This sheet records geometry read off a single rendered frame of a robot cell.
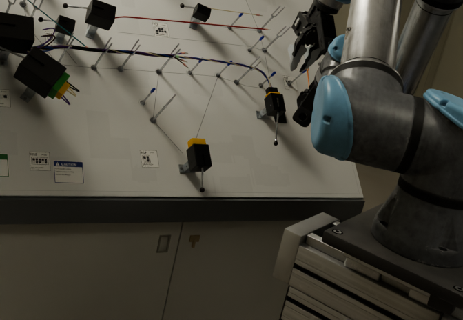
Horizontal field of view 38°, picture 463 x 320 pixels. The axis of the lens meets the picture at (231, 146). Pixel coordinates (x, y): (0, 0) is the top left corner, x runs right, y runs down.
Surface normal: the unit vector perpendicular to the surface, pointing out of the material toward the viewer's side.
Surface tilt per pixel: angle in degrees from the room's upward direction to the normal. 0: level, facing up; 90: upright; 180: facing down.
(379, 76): 39
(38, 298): 90
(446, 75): 90
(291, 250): 90
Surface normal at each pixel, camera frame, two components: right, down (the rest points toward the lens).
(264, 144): 0.48, -0.40
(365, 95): 0.11, -0.57
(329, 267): -0.57, 0.12
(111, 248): 0.45, 0.36
